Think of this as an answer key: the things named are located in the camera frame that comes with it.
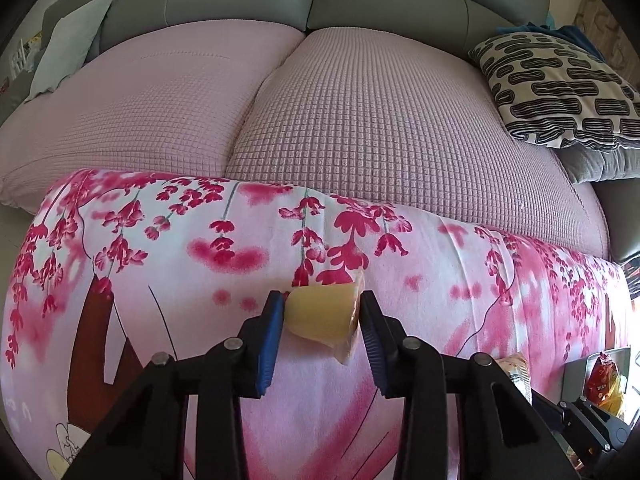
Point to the grey pillow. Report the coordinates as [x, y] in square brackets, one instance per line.
[600, 165]

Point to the grey-green sofa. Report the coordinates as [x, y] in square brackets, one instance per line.
[225, 0]

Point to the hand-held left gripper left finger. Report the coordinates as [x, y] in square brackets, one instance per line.
[267, 345]

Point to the red cartoon snack packet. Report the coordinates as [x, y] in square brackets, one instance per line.
[600, 385]

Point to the teal cardboard box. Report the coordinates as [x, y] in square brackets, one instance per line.
[575, 375]

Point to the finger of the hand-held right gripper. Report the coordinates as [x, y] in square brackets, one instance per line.
[595, 427]

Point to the white paper cards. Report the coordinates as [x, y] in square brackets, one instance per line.
[22, 55]

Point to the clear packet with white bun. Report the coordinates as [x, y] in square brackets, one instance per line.
[515, 367]

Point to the beige patterned curtain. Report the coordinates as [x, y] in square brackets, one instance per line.
[605, 25]

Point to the black and white patterned pillow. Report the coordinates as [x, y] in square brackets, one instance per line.
[550, 90]

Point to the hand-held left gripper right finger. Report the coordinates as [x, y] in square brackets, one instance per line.
[375, 345]

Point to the pink sofa cover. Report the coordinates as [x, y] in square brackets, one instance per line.
[375, 135]

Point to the jelly cup with pink lid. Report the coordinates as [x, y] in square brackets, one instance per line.
[322, 315]

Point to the printed pink blanket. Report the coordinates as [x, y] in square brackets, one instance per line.
[150, 270]

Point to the blue cloth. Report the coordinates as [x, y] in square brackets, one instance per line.
[575, 35]

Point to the pale green cushion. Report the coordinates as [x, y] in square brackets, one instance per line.
[70, 45]

